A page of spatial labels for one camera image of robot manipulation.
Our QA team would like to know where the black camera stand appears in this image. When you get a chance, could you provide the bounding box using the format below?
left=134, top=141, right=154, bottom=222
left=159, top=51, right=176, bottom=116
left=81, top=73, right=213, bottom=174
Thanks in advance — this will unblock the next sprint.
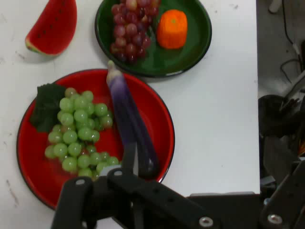
left=258, top=71, right=305, bottom=182

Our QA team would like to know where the red watermelon slice toy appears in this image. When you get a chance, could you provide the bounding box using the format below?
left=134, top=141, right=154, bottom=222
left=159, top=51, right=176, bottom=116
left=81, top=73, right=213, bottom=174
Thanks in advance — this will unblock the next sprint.
left=25, top=0, right=78, bottom=56

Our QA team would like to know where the red round plate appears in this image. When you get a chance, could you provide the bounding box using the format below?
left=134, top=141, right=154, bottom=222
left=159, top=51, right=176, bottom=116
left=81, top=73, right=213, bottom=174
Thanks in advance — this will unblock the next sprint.
left=16, top=69, right=176, bottom=211

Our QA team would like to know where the red grape bunch toy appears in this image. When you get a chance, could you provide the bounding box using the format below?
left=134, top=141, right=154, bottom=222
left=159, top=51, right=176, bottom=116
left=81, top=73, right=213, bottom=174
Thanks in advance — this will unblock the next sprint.
left=109, top=0, right=162, bottom=64

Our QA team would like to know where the green grape bunch with leaf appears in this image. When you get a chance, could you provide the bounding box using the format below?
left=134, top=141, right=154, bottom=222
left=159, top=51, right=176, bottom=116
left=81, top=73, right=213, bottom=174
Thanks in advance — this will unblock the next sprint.
left=29, top=83, right=120, bottom=182

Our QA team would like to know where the purple eggplant toy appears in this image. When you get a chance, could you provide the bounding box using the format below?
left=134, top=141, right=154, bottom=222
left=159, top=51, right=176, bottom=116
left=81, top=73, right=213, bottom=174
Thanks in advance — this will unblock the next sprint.
left=106, top=60, right=161, bottom=180

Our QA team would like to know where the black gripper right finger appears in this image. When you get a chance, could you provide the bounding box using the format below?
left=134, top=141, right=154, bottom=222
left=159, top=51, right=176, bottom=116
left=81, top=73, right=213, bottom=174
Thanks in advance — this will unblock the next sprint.
left=259, top=159, right=305, bottom=229

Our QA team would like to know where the black floor cable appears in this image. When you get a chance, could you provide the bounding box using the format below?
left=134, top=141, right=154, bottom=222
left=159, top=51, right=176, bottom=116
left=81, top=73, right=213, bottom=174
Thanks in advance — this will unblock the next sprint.
left=280, top=0, right=305, bottom=84

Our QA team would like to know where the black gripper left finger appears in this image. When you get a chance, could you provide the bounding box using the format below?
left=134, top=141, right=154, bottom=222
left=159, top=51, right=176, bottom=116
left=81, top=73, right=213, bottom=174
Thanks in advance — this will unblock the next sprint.
left=51, top=142, right=218, bottom=229

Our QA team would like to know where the dark green round plate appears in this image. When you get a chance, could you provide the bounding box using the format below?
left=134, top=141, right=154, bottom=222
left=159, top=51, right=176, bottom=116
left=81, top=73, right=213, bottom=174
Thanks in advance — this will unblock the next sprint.
left=94, top=0, right=213, bottom=78

